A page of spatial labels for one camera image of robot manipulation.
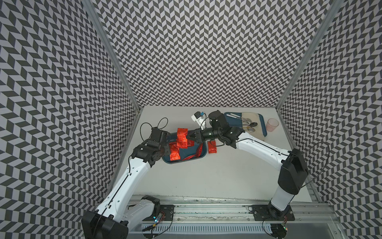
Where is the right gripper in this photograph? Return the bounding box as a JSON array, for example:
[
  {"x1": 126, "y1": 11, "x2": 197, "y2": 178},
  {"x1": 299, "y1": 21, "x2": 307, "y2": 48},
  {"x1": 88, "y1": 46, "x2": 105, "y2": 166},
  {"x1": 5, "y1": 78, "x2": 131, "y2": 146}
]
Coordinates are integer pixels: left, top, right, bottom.
[{"x1": 185, "y1": 126, "x2": 222, "y2": 143}]

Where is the red tea bag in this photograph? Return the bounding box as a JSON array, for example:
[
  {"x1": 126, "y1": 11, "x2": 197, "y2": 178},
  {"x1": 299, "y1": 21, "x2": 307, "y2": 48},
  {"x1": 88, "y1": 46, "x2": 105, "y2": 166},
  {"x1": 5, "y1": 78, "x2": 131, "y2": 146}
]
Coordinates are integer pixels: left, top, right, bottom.
[
  {"x1": 182, "y1": 143, "x2": 206, "y2": 161},
  {"x1": 169, "y1": 142, "x2": 181, "y2": 161},
  {"x1": 177, "y1": 128, "x2": 188, "y2": 149},
  {"x1": 208, "y1": 140, "x2": 217, "y2": 154}
]

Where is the teal storage box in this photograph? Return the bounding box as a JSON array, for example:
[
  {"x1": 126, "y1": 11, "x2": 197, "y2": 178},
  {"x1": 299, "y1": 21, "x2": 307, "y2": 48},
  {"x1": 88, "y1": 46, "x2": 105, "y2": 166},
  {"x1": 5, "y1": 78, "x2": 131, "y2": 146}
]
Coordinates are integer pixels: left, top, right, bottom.
[{"x1": 162, "y1": 133, "x2": 208, "y2": 164}]

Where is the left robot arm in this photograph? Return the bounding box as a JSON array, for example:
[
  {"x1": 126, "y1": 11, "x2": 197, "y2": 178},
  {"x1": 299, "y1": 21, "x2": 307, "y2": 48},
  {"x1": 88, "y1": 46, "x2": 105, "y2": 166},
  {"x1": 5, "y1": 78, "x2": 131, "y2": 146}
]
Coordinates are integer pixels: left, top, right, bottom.
[{"x1": 81, "y1": 127, "x2": 170, "y2": 239}]

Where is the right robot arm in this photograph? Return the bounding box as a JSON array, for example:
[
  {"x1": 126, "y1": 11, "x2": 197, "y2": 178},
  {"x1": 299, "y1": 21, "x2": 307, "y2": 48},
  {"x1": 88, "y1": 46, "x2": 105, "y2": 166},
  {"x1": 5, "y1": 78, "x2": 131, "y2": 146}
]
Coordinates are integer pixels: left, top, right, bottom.
[{"x1": 187, "y1": 110, "x2": 309, "y2": 217}]

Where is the teal cutlery tray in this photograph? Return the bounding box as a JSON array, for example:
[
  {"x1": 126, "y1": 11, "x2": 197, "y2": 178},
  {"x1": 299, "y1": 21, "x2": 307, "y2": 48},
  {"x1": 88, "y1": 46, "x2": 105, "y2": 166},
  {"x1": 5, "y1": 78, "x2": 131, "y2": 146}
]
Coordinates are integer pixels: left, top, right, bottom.
[{"x1": 224, "y1": 112, "x2": 268, "y2": 140}]

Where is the black spoon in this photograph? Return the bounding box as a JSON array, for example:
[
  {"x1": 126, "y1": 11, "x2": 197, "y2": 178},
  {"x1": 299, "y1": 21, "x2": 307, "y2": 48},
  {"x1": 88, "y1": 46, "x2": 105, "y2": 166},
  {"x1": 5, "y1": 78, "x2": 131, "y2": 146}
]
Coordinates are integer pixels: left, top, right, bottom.
[{"x1": 239, "y1": 122, "x2": 258, "y2": 127}]

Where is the beige cloth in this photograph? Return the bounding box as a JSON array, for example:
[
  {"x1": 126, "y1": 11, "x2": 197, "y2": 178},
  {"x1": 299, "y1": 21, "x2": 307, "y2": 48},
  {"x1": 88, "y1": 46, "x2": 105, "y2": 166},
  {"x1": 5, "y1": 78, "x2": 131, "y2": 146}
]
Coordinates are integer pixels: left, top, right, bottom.
[{"x1": 241, "y1": 112, "x2": 267, "y2": 141}]

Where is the pink plastic cup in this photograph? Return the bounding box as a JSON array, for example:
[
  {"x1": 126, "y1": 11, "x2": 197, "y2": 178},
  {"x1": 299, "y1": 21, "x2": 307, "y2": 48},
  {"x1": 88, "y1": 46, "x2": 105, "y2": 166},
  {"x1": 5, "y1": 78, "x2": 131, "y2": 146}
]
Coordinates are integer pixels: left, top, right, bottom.
[{"x1": 266, "y1": 118, "x2": 280, "y2": 132}]

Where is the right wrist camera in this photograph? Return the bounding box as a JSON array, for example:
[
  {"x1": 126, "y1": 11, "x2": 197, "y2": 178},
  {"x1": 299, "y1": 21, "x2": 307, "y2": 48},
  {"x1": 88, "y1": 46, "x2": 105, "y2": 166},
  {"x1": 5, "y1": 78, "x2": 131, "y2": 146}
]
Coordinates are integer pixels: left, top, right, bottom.
[{"x1": 192, "y1": 112, "x2": 207, "y2": 130}]

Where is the white handled spoon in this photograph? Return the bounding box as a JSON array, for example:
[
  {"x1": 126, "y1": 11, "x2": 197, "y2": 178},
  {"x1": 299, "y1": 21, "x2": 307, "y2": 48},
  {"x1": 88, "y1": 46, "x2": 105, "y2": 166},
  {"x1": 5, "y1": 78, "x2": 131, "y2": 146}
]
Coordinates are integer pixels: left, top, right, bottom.
[{"x1": 227, "y1": 113, "x2": 252, "y2": 124}]

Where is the pink handled spoon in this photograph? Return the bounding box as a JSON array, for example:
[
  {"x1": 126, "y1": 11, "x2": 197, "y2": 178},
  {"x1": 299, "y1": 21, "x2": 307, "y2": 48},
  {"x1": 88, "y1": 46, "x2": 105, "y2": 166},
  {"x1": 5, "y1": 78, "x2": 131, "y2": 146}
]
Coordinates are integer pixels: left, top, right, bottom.
[{"x1": 243, "y1": 126, "x2": 256, "y2": 132}]

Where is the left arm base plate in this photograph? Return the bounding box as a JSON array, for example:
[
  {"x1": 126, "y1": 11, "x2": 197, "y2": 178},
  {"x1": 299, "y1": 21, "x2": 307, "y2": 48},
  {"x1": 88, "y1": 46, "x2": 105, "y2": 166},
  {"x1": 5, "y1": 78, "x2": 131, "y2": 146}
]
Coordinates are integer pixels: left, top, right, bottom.
[{"x1": 143, "y1": 204, "x2": 175, "y2": 223}]

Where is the aluminium front rail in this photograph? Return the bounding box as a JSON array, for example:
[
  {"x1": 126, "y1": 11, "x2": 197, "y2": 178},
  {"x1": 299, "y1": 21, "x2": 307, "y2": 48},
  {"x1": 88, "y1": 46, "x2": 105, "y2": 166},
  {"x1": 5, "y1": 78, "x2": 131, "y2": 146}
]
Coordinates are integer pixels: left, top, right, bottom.
[{"x1": 89, "y1": 195, "x2": 341, "y2": 223}]

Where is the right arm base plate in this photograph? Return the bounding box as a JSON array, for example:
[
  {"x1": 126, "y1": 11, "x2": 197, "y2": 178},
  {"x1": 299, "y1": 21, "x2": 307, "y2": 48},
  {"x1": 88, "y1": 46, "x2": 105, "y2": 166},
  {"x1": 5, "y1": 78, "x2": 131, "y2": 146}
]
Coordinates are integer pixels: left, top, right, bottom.
[{"x1": 250, "y1": 204, "x2": 295, "y2": 222}]

